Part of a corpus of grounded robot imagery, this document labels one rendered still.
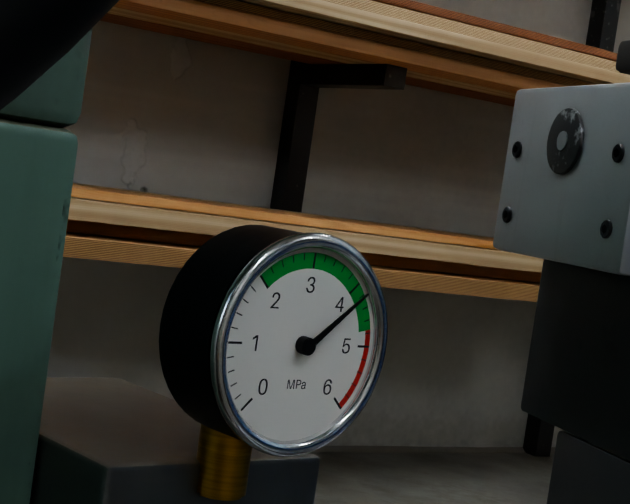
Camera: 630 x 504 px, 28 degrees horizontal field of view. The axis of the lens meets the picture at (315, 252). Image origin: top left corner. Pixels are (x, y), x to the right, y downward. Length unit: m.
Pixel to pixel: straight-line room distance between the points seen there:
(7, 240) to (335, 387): 0.10
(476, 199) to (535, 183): 2.93
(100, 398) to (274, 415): 0.11
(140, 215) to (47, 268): 2.14
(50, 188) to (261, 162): 2.83
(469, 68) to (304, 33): 0.45
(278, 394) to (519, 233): 0.35
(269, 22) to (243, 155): 0.63
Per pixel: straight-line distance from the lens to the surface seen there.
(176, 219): 2.54
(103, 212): 2.47
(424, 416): 3.61
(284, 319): 0.34
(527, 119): 0.69
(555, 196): 0.65
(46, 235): 0.37
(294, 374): 0.35
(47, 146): 0.37
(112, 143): 3.00
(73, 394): 0.45
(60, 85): 0.37
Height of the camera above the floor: 0.70
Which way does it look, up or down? 3 degrees down
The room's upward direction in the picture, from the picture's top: 8 degrees clockwise
